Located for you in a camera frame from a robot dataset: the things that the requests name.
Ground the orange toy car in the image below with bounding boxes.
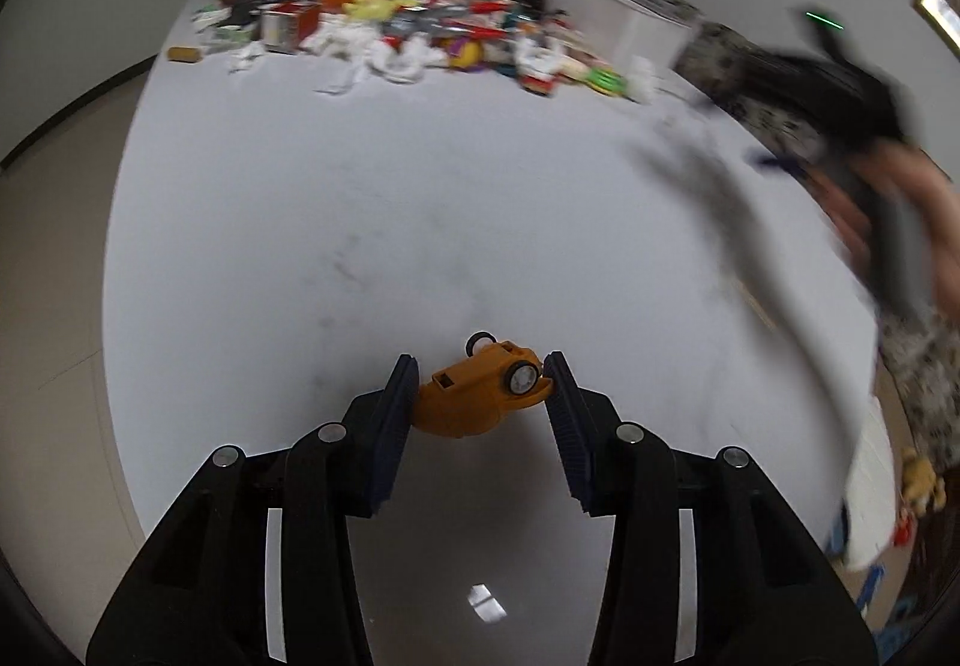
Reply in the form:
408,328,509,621
412,331,553,439

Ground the person's right hand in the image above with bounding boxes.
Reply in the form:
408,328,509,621
809,141,958,325

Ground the white storage box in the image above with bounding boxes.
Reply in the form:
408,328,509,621
547,0,693,74

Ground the green round toy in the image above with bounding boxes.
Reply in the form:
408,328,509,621
584,67,626,97

